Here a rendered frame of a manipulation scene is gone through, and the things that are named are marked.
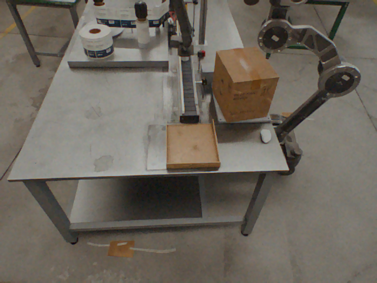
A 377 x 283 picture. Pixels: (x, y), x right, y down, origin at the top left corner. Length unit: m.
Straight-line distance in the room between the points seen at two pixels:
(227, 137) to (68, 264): 1.33
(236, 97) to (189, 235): 1.08
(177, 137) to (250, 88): 0.45
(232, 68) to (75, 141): 0.89
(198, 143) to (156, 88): 0.53
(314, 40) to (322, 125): 1.38
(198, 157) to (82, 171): 0.56
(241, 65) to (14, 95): 2.60
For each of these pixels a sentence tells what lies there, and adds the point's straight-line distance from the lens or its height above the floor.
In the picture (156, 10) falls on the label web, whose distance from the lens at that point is 2.25.
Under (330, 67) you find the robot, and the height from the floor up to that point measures 0.97.
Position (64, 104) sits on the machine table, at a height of 0.83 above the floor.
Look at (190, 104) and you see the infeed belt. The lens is 1.60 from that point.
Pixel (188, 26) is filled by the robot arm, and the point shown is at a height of 1.22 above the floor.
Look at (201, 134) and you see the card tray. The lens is 1.49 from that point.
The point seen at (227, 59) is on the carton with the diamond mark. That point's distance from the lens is 1.55.
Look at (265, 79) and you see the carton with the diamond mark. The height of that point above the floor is 1.11.
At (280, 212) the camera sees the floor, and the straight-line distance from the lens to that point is 2.29.
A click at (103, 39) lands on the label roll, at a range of 1.99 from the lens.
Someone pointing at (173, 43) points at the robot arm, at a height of 1.09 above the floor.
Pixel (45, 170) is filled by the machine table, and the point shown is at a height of 0.83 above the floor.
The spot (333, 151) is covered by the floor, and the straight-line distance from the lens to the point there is 2.86.
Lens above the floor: 1.92
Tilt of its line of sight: 47 degrees down
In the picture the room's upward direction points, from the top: 2 degrees clockwise
